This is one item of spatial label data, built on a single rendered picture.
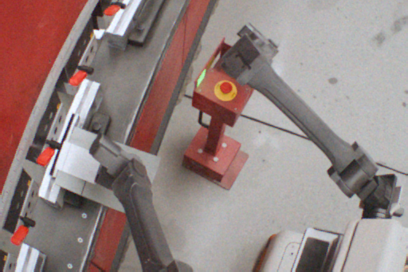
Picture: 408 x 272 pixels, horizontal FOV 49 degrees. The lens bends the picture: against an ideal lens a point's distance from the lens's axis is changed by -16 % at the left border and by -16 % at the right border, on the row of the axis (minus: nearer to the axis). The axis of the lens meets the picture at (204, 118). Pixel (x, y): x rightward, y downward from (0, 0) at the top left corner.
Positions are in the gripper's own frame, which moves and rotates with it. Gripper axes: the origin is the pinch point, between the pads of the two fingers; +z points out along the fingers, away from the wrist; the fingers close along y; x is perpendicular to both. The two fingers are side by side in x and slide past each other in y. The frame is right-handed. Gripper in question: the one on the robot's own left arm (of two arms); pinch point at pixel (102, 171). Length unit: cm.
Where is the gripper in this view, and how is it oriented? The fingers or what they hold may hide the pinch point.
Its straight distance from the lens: 135.7
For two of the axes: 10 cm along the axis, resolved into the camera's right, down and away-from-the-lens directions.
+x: 7.9, 4.4, 4.3
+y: -3.0, 8.8, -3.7
